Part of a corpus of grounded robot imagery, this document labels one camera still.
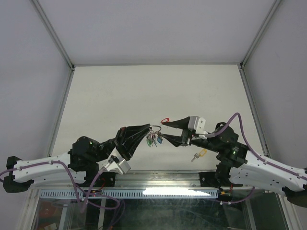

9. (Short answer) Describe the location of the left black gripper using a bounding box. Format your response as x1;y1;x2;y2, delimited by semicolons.
93;125;152;163

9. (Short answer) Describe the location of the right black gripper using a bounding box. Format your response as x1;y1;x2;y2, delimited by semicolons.
158;117;221;153

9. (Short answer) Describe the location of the key with red tag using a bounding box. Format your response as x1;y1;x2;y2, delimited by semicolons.
160;117;170;125

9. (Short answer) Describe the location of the large keyring with coloured keys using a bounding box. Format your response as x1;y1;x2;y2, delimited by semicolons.
145;125;163;147

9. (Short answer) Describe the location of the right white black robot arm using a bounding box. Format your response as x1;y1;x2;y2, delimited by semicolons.
162;116;307;207

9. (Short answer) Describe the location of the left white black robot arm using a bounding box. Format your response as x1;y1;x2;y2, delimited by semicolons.
0;124;152;193

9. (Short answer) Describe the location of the key with yellow tag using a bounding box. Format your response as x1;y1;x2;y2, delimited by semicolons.
191;149;207;162

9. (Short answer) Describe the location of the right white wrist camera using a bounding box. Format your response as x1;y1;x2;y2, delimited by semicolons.
188;116;208;137

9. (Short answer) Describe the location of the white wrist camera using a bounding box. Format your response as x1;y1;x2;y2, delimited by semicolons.
188;116;208;137
98;149;131;174

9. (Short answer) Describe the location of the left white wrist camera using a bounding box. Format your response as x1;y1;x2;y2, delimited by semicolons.
98;149;131;174

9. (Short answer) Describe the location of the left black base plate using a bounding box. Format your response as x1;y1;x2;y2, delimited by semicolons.
77;171;117;188

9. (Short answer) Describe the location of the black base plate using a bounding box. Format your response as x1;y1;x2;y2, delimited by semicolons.
199;171;243;188
77;171;117;188

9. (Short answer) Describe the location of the aluminium mounting rail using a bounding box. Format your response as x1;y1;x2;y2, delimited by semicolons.
35;169;240;191

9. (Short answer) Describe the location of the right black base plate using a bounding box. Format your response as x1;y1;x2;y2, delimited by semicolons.
199;171;243;188

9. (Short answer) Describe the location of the grey slotted cable duct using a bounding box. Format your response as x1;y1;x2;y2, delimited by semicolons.
40;187;218;199

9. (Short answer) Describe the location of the left aluminium frame post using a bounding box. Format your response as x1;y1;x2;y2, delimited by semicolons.
30;0;75;70

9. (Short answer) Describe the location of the aluminium frame post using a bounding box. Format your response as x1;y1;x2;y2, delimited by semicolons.
240;0;283;69
30;0;75;70

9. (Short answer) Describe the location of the right aluminium frame post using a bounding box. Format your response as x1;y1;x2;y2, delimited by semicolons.
240;0;283;69

